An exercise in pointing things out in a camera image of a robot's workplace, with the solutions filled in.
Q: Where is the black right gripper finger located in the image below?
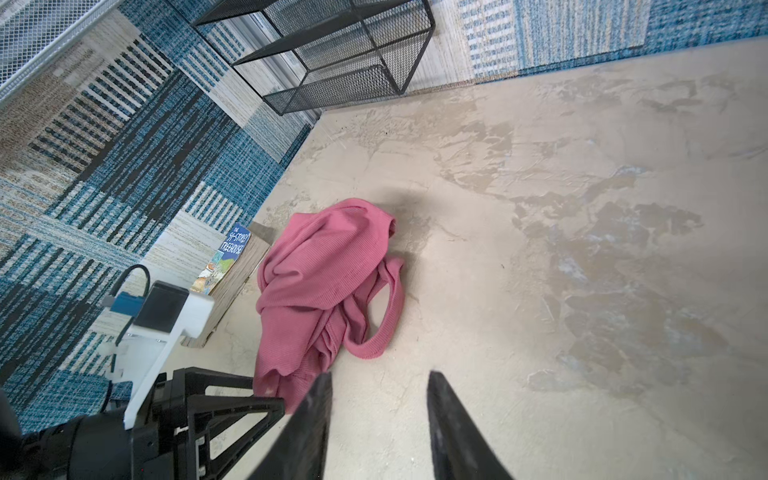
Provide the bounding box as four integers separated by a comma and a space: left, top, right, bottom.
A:
427, 371, 513, 480

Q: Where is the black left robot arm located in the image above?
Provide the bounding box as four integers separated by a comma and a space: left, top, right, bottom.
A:
1, 367, 287, 479

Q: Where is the dark pink cloth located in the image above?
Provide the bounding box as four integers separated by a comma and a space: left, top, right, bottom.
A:
253, 198, 405, 414

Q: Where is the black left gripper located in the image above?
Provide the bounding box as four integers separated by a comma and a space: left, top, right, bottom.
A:
130, 367, 333, 479

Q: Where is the treehouse children's book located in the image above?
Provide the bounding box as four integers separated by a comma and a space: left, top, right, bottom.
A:
182, 223, 270, 348

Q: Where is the white wire mesh basket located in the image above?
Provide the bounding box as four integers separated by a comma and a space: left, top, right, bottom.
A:
1, 0, 120, 102

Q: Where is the black wire mesh shelf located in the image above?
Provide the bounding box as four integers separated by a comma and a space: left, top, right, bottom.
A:
193, 1, 436, 116

